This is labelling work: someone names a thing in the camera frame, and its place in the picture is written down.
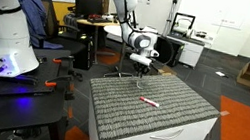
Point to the small clear glass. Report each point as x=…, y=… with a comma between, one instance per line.
x=140, y=84

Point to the round wooden desk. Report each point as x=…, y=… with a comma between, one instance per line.
x=100, y=24

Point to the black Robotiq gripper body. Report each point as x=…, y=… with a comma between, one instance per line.
x=141, y=68

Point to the small brown cardboard piece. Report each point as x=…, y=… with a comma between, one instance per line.
x=167, y=71

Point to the open cardboard box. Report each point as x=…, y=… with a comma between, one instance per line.
x=248, y=74

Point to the white drawer cabinet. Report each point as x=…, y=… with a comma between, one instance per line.
x=188, y=137

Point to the blue jacket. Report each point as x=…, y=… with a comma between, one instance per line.
x=33, y=18

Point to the black computer monitor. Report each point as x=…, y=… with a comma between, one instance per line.
x=88, y=3

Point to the black tripod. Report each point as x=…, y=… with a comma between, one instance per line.
x=172, y=13

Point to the white marker with red cap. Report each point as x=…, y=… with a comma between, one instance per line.
x=150, y=102

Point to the black computer tower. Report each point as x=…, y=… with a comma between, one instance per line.
x=85, y=53

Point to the large grey carpet mat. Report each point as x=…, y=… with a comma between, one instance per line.
x=130, y=121

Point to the black chair with jacket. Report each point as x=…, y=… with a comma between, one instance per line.
x=68, y=42

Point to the white paper sheet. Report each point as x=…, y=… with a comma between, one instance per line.
x=221, y=74

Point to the black keyboard with red item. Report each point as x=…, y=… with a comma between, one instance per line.
x=99, y=18

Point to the black robot table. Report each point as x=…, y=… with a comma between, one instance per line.
x=7, y=112

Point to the black frame 3D printer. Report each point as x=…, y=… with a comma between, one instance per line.
x=182, y=25

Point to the white low cabinet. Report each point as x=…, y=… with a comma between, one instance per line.
x=191, y=53

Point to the round white table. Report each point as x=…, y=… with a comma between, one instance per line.
x=114, y=31

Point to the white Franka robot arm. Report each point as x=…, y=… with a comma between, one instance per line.
x=6, y=27

